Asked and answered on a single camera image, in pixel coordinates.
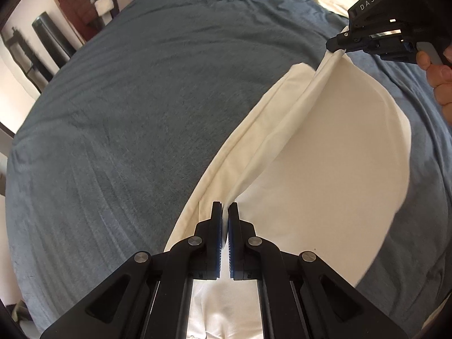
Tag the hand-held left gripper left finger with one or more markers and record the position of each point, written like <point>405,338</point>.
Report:
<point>217,247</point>

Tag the black floor stand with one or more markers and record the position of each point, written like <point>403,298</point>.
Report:
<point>21,53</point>

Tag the blue-grey bed blanket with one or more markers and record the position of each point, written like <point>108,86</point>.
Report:
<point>123,130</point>

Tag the black tower appliance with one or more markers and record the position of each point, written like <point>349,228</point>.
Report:
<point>53,39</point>

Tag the row of hanging clothes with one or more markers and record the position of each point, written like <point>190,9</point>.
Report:
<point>77,0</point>

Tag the white pants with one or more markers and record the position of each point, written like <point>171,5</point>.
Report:
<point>317,148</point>

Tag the person's right hand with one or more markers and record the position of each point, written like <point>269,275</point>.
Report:
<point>441,81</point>

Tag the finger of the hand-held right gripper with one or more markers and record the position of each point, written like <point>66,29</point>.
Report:
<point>340,41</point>

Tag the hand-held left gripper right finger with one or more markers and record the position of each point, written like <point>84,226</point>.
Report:
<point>231,250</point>

